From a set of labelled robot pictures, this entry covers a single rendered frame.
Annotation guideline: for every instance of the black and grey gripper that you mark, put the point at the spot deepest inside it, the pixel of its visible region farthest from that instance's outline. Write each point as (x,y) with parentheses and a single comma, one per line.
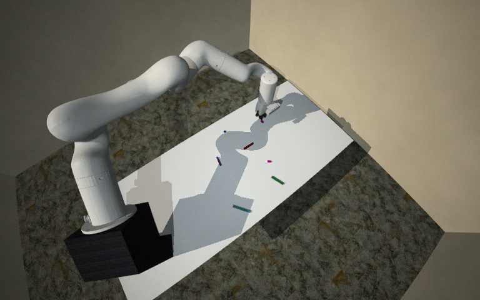
(260,110)

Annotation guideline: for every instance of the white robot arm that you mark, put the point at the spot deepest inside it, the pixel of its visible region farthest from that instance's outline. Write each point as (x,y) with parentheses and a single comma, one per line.
(84,120)

